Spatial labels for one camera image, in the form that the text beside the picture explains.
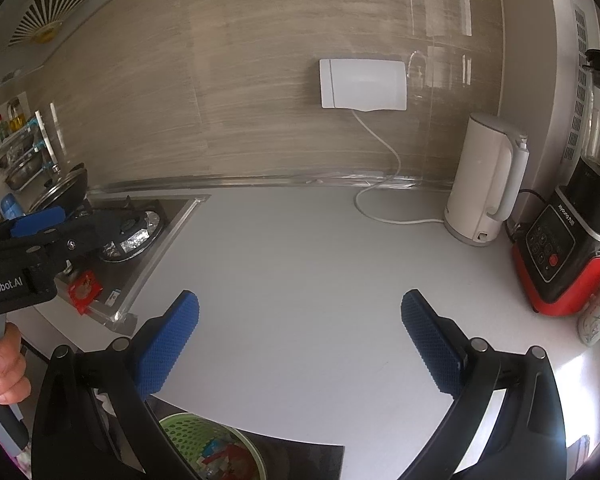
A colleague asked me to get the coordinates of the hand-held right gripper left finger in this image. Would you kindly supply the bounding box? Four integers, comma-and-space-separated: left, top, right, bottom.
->
31, 289, 201, 480

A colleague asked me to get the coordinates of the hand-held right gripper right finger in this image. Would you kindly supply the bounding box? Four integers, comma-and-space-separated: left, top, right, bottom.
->
401, 289, 566, 480

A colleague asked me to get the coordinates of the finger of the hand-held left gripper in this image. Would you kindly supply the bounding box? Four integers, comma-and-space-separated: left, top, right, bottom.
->
0, 206, 67, 257
27, 211, 103, 271

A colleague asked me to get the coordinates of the green mesh wastebasket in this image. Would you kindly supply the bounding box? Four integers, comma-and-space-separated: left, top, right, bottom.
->
157, 412, 261, 480

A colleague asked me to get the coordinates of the person's left hand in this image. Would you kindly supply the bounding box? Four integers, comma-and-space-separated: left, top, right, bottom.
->
0, 323, 35, 406

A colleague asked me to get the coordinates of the black wok with glass lid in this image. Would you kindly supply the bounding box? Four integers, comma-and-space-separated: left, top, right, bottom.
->
28, 162, 90, 213

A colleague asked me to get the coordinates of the steel bowl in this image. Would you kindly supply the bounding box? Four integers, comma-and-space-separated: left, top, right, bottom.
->
4, 157, 46, 190

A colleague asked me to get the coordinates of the red square wrapper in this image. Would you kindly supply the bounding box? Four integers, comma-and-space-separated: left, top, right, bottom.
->
67, 270, 103, 316

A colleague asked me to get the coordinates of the gas stove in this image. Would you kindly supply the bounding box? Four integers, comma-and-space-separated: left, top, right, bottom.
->
55, 194, 212, 333

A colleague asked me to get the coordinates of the metal kitchen rack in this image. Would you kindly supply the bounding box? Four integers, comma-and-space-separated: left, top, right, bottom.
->
0, 92, 61, 226

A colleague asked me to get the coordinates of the yellow oil bottle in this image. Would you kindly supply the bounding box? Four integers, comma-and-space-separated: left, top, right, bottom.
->
7, 102, 27, 133

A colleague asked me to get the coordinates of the red black blender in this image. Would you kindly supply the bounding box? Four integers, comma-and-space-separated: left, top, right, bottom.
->
511, 49, 600, 316

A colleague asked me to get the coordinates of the white patterned cup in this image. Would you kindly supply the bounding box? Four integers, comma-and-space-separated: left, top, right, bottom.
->
578, 270, 600, 347

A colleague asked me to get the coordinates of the white electric kettle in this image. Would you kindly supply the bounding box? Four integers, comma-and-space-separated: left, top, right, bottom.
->
444, 112, 530, 247

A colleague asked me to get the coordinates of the range hood vent grille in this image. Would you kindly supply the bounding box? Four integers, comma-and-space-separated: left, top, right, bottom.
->
7, 0, 101, 48

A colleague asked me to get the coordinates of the white appliance with vent grille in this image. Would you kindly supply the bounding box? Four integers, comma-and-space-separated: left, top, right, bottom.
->
500, 0, 600, 201

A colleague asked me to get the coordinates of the black power cable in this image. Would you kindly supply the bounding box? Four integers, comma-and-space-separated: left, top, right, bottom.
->
505, 189, 548, 243

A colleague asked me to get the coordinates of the white power cable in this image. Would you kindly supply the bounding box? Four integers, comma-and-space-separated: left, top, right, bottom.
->
351, 109, 448, 224

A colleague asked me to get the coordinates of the white wall socket cover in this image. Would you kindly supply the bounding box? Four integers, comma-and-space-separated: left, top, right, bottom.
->
319, 57, 407, 111

